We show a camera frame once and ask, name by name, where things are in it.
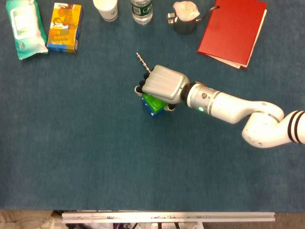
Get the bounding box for yellow blue cardboard box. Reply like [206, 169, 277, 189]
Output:
[46, 2, 84, 54]

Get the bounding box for clear plastic water bottle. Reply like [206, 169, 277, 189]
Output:
[130, 0, 153, 26]

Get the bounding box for green wet wipes pack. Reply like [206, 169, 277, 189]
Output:
[5, 0, 49, 60]

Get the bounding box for stainless steel gooseneck pitcher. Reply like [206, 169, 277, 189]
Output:
[167, 6, 221, 35]

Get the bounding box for white paper cup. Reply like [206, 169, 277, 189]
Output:
[92, 0, 119, 22]

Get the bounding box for crumpled white tissue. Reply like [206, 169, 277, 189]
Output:
[173, 0, 201, 22]

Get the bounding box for blue toy brick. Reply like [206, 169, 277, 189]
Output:
[141, 99, 165, 119]

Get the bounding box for red folder with papers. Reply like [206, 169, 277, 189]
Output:
[197, 0, 268, 69]

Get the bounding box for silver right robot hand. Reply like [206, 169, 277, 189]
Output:
[134, 64, 190, 112]

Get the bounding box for aluminium frame rail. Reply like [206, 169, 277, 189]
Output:
[61, 212, 275, 224]

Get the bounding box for green toy brick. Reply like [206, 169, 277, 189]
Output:
[142, 94, 168, 113]

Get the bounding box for blue felt table cloth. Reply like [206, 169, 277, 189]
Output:
[0, 0, 305, 212]

